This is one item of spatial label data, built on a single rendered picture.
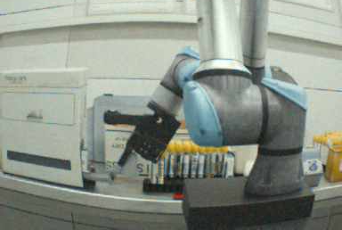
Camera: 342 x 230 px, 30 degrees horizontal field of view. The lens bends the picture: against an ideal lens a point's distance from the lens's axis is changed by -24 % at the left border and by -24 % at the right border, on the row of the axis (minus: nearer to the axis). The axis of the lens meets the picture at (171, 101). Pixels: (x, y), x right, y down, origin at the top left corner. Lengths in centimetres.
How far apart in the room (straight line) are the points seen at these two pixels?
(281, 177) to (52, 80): 67
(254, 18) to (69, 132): 53
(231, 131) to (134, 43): 106
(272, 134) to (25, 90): 69
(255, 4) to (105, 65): 90
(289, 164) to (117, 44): 111
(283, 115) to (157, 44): 106
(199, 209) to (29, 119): 62
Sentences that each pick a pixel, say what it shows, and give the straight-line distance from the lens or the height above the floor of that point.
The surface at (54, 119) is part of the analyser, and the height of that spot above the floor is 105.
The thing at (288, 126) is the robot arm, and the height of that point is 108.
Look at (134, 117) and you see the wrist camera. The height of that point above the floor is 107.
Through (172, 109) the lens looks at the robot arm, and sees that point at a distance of 186.
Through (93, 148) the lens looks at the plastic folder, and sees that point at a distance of 248.
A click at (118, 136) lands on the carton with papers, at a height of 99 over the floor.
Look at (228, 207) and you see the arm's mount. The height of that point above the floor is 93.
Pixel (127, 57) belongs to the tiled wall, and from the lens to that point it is 248.
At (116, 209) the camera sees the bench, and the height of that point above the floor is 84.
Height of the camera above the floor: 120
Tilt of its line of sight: 3 degrees down
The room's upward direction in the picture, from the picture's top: 2 degrees clockwise
